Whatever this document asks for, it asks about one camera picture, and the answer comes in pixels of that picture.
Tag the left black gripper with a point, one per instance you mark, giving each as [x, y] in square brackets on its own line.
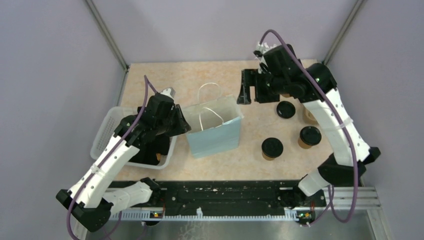
[182, 125]

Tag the cardboard cup carrier tray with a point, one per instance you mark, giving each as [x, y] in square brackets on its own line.
[309, 118]

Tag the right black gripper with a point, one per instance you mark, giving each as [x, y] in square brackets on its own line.
[251, 77]

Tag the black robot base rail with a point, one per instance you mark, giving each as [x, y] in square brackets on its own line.
[231, 198]

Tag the brown paper coffee cup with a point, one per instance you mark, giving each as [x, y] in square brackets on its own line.
[303, 144]

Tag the clear plastic basket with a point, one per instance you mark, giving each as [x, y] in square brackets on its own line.
[106, 129]

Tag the black plastic cup lid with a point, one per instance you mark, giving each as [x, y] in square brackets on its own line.
[310, 135]

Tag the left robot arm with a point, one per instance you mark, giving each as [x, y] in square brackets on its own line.
[88, 201]

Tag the black cloth in basket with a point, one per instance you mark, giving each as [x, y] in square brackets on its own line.
[153, 151]

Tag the light blue paper bag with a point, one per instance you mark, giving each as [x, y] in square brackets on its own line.
[215, 124]

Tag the stack of black lids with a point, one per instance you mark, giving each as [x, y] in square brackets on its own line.
[285, 109]

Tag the white toothed cable rail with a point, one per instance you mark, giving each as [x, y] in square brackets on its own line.
[148, 216]

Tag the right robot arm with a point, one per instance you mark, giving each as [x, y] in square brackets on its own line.
[316, 89]

